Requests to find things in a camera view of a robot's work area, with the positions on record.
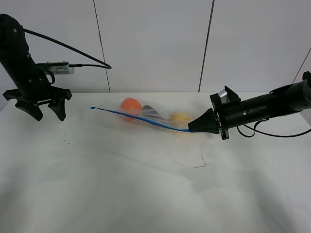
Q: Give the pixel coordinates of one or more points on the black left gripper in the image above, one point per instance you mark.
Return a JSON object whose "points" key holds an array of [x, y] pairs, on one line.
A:
{"points": [[29, 100]]}

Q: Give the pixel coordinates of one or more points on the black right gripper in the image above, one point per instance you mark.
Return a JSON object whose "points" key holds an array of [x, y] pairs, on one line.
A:
{"points": [[206, 123]]}

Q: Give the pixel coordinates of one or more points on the clear zip bag blue zipper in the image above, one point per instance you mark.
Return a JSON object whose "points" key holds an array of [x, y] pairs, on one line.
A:
{"points": [[114, 108]]}

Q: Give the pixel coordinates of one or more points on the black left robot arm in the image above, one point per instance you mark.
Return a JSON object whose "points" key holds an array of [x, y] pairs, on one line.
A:
{"points": [[34, 83]]}

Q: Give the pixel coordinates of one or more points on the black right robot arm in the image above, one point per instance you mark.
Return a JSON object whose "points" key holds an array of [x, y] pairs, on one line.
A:
{"points": [[229, 111]]}

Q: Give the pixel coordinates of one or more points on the purple eggplant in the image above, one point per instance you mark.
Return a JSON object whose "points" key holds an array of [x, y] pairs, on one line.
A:
{"points": [[150, 112]]}

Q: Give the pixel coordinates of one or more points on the orange fruit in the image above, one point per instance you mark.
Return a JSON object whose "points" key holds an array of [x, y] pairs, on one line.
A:
{"points": [[131, 106]]}

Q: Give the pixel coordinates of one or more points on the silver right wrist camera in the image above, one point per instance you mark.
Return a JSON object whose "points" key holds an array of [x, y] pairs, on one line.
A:
{"points": [[224, 97]]}

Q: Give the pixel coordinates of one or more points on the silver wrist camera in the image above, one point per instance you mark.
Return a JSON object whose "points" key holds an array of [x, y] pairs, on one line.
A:
{"points": [[61, 68], [224, 97]]}

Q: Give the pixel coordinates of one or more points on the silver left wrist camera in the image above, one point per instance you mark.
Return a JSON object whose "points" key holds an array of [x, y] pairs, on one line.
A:
{"points": [[61, 68]]}

